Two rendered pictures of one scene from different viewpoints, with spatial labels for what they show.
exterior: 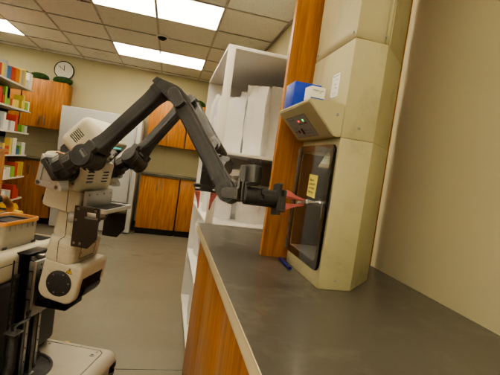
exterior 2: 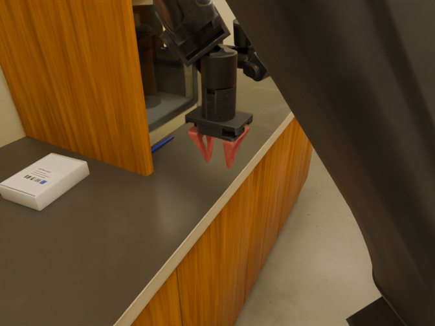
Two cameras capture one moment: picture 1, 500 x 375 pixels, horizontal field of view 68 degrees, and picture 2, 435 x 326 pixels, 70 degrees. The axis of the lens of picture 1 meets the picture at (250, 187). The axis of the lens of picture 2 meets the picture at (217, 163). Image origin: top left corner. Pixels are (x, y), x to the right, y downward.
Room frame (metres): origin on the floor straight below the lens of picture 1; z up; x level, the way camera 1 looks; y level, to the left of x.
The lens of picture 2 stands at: (1.89, 0.50, 1.40)
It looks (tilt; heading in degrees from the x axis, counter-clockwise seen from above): 32 degrees down; 221
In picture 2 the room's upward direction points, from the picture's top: straight up
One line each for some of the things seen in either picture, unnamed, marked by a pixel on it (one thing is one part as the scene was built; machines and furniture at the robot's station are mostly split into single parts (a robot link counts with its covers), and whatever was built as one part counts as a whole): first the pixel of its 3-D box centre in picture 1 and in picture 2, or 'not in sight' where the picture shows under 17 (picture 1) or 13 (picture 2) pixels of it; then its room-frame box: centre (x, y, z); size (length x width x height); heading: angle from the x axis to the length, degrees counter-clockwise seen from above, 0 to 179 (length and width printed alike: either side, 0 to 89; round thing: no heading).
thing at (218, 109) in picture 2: (207, 180); (219, 104); (1.51, 0.18, 1.21); 0.10 x 0.07 x 0.07; 102
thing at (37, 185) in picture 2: not in sight; (46, 179); (1.69, -0.23, 0.96); 0.16 x 0.12 x 0.04; 18
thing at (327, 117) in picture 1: (306, 122); not in sight; (1.28, -0.16, 1.46); 0.32 x 0.12 x 0.10; 13
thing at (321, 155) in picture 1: (308, 202); (167, 54); (1.29, -0.21, 1.19); 0.30 x 0.01 x 0.40; 12
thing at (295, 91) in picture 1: (302, 98); not in sight; (1.36, -0.14, 1.56); 0.10 x 0.10 x 0.09; 13
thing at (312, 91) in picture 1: (314, 97); not in sight; (1.24, -0.17, 1.54); 0.05 x 0.05 x 0.06; 17
